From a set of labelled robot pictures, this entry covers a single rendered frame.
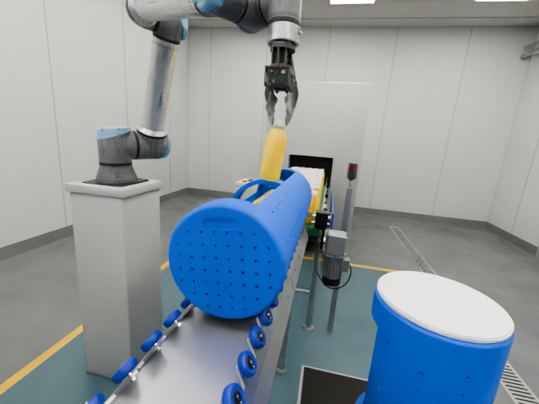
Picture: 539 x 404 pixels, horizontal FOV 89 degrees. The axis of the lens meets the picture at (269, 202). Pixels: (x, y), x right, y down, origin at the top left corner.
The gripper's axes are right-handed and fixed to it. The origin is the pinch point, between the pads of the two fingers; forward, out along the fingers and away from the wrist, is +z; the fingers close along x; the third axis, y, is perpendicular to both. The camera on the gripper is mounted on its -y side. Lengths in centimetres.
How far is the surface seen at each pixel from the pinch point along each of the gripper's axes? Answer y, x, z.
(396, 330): 25, 35, 46
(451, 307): 19, 47, 41
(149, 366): 45, -12, 51
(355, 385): -47, 39, 128
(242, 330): 29, 1, 51
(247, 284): 29.9, 2.0, 38.7
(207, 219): 30.3, -8.0, 24.4
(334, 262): -73, 21, 73
